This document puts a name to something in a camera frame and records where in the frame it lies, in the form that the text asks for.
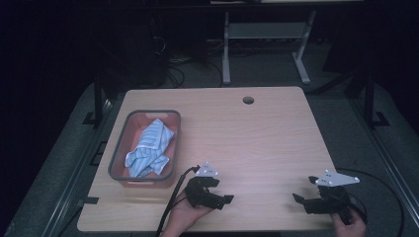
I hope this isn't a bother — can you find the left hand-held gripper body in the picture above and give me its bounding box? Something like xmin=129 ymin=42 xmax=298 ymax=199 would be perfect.
xmin=184 ymin=161 xmax=219 ymax=209

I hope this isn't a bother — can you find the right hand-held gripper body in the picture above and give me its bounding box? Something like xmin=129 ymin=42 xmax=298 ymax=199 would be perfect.
xmin=314 ymin=169 xmax=361 ymax=226

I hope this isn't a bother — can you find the person's left hand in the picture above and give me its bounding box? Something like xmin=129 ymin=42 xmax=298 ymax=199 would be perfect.
xmin=160 ymin=191 xmax=215 ymax=237

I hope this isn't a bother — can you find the person's right hand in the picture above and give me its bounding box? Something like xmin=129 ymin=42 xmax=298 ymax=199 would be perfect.
xmin=330 ymin=208 xmax=368 ymax=237

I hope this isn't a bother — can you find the blue striped cloth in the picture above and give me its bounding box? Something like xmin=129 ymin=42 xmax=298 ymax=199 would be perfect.
xmin=124 ymin=118 xmax=175 ymax=179

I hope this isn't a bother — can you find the pink basket with grey rim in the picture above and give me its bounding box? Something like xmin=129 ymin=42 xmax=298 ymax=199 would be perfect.
xmin=107 ymin=109 xmax=183 ymax=190

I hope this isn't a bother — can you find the grey metal stand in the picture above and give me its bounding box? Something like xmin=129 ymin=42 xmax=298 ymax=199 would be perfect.
xmin=221 ymin=9 xmax=317 ymax=87

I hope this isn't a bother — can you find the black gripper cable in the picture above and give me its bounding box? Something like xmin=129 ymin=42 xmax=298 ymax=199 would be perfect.
xmin=335 ymin=167 xmax=405 ymax=237
xmin=155 ymin=164 xmax=202 ymax=237

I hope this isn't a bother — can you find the metal floor rail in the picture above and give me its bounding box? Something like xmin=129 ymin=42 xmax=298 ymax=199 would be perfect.
xmin=41 ymin=98 xmax=115 ymax=237
xmin=349 ymin=98 xmax=419 ymax=220

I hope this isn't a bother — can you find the tangle of black floor cables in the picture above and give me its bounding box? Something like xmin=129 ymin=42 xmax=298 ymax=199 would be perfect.
xmin=149 ymin=33 xmax=225 ymax=90

